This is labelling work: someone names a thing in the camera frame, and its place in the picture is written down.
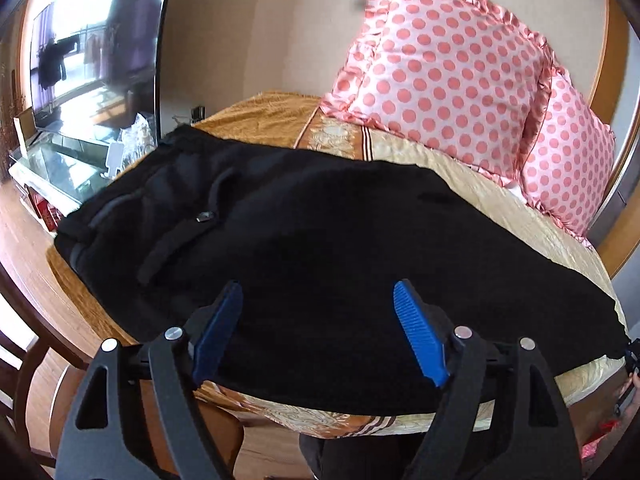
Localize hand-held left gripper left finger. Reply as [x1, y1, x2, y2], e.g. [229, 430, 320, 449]
[55, 281, 244, 480]

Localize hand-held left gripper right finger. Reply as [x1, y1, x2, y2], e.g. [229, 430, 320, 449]
[392, 280, 583, 480]

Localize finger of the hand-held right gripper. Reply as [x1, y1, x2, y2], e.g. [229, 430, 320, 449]
[623, 339, 640, 377]

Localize black pants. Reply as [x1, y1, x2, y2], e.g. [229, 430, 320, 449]
[54, 125, 630, 413]

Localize yellow orange patterned blanket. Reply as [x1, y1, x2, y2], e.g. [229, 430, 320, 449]
[115, 91, 632, 436]

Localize dark wooden chair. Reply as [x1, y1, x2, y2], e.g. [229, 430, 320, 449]
[0, 255, 68, 467]

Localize small white device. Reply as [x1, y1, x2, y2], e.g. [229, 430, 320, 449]
[102, 142, 125, 179]

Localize clear plastic bag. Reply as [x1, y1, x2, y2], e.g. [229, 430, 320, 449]
[117, 112, 157, 172]

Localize red box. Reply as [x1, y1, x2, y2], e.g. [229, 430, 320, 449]
[29, 194, 65, 234]

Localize small pink polka-dot pillow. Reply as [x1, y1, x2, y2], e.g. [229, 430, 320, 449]
[517, 67, 616, 251]

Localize glass television stand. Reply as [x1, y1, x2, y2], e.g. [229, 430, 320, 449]
[9, 129, 127, 237]

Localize wooden headboard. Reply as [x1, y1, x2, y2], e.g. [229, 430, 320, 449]
[584, 0, 640, 267]

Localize large pink polka-dot pillow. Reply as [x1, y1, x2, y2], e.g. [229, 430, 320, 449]
[320, 0, 561, 186]

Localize black television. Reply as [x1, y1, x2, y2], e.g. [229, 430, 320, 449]
[20, 0, 180, 147]

